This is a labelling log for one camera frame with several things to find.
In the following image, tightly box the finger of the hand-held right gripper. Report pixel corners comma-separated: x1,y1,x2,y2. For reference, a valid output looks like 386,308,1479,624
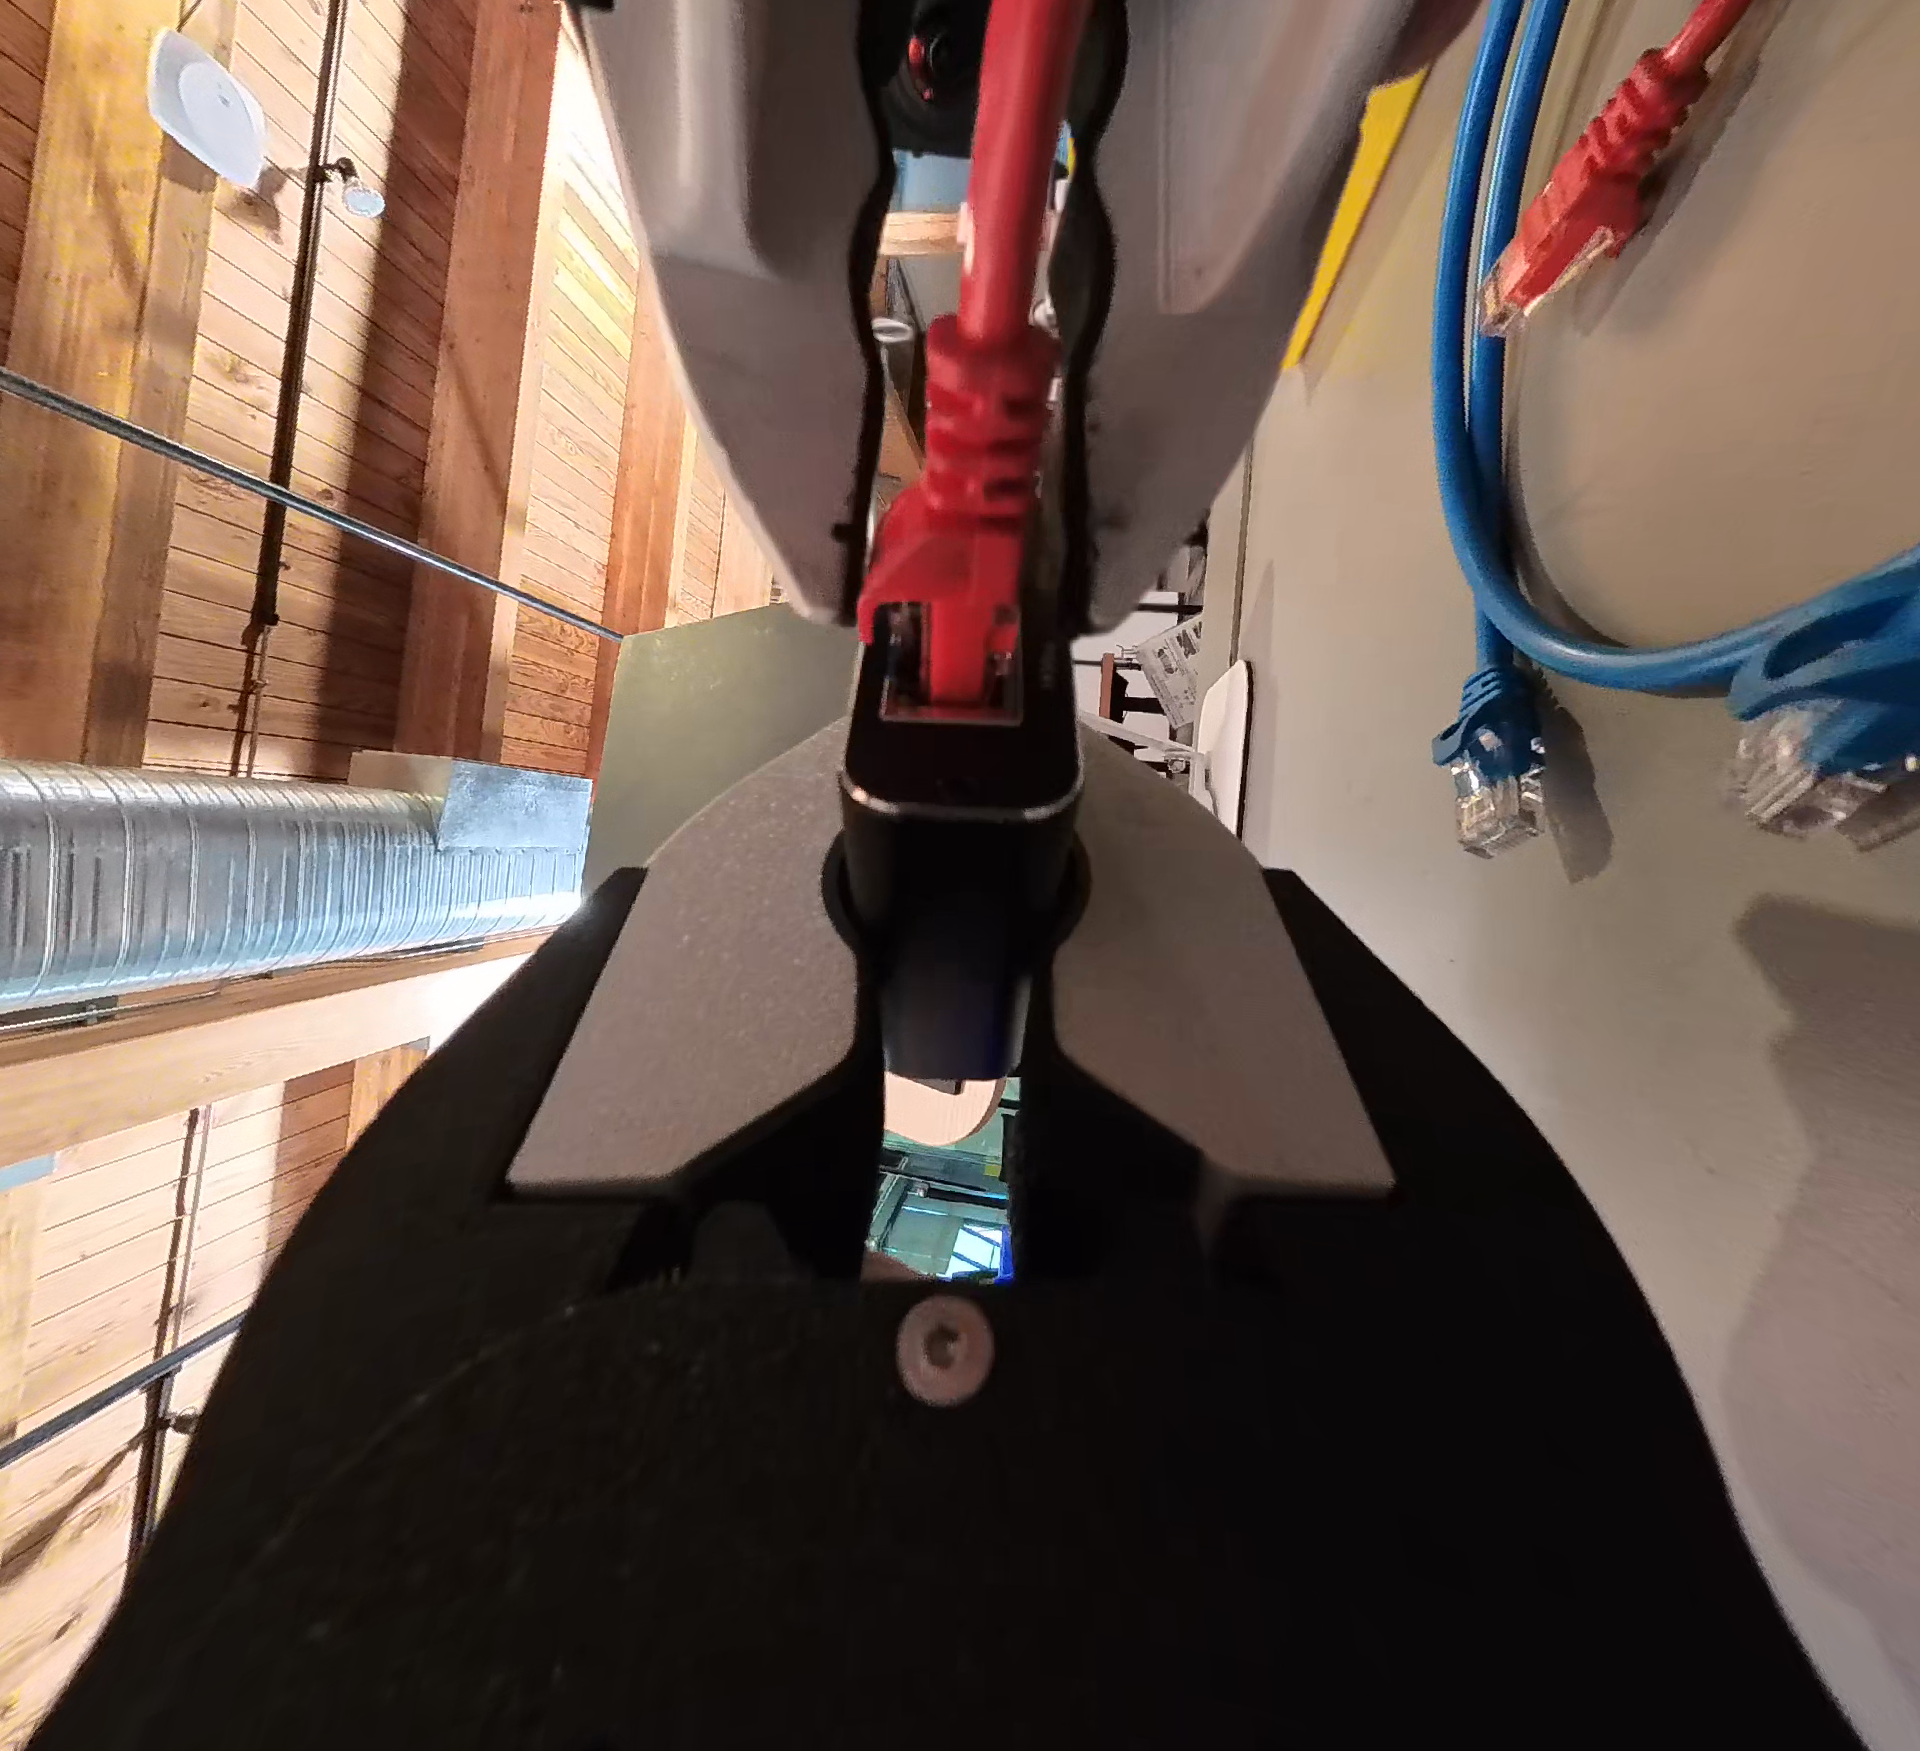
1061,0,1521,627
574,0,973,627

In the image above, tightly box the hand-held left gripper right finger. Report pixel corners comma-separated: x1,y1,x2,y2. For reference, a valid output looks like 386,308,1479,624
1003,727,1400,1285

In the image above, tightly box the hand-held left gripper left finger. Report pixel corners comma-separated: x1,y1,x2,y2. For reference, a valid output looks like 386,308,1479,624
505,715,892,1285

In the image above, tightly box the yellow plastic bin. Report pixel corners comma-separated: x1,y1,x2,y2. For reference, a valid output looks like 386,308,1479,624
1287,71,1426,373

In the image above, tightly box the black ethernet port adapter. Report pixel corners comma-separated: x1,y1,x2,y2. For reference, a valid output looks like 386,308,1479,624
841,600,1085,1081

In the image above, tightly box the red ethernet cable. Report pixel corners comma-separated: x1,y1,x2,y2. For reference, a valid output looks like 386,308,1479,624
859,0,1889,706

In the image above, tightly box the blue ethernet cable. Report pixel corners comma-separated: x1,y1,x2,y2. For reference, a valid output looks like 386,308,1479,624
1421,0,1920,862

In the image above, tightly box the white stand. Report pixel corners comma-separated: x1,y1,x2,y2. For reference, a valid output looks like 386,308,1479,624
1191,661,1259,840

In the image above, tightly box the black panel with wooden rim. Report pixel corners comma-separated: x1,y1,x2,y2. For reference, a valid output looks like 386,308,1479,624
588,603,866,872

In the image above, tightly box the printed paper leaflet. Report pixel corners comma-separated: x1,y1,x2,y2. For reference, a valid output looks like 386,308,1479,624
1135,614,1210,735

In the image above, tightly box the white ceiling disc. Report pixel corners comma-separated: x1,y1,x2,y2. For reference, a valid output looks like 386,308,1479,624
141,24,277,193

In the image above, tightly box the black ceiling light rail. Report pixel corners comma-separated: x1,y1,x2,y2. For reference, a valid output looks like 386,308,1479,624
243,0,386,727

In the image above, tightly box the silver air duct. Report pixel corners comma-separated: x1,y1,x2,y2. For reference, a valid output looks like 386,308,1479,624
0,755,596,1024

